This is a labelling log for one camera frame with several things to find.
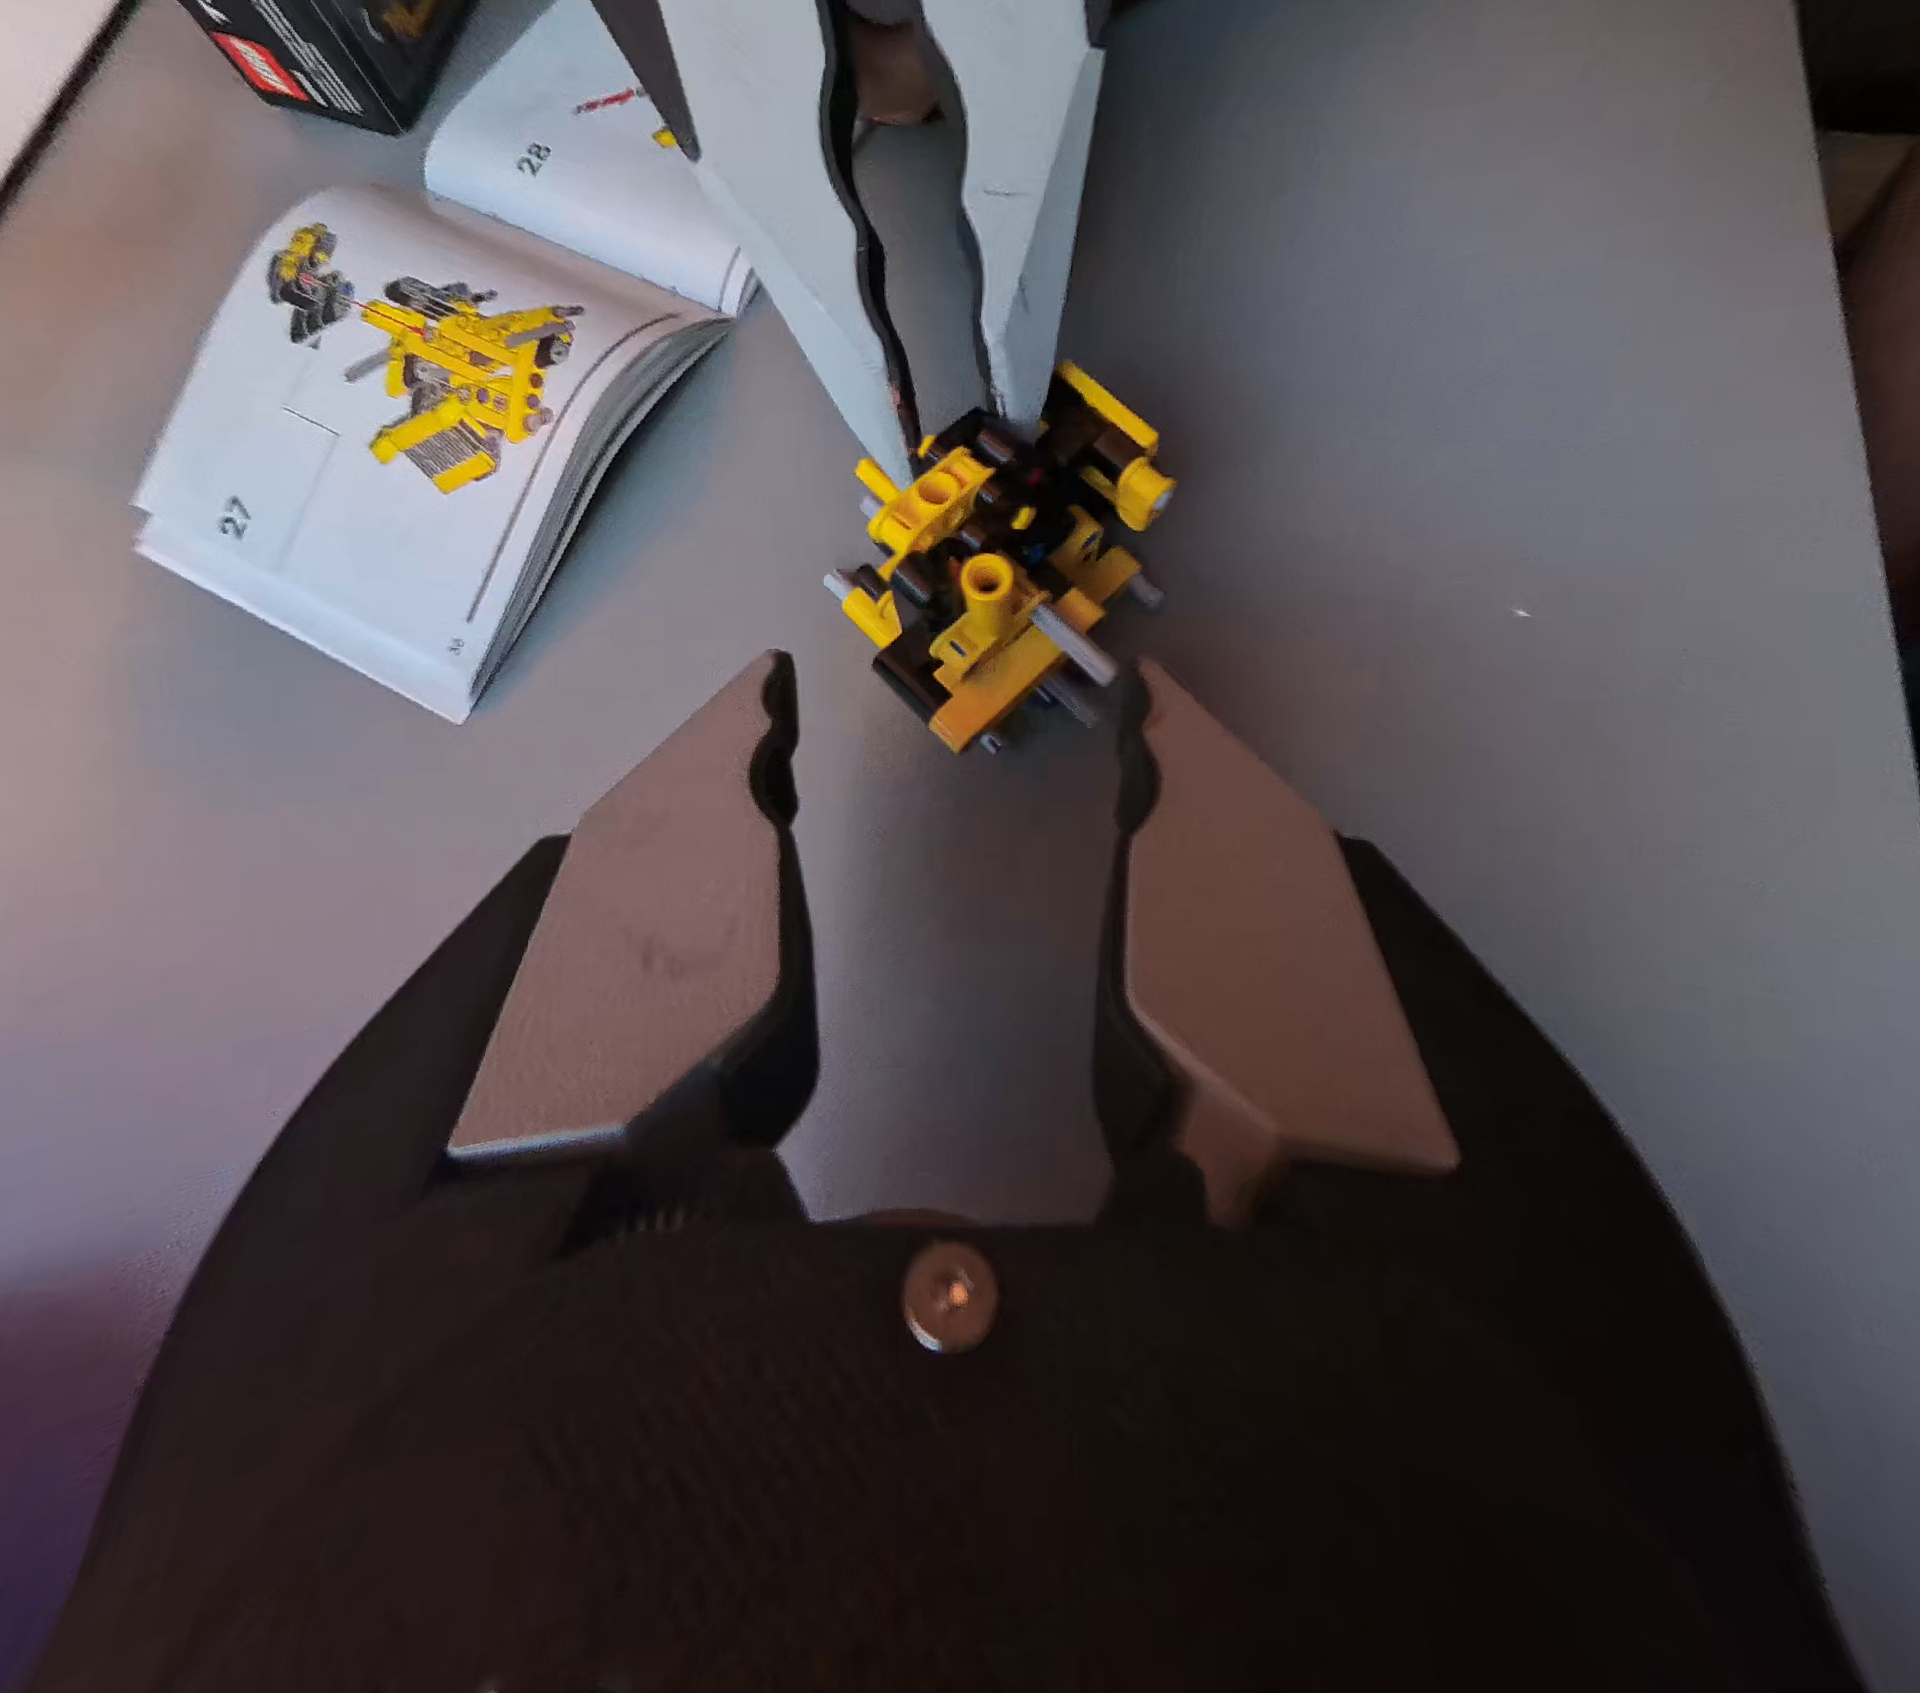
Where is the lego instruction booklet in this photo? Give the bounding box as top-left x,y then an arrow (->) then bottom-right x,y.
132,0 -> 762,725

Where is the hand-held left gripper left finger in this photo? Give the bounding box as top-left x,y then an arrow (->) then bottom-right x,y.
445,650 -> 821,1158

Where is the yellow and black lego model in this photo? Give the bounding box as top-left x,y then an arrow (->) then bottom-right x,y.
821,361 -> 1179,757

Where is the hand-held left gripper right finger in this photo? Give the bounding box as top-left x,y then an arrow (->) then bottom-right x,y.
1092,659 -> 1462,1225

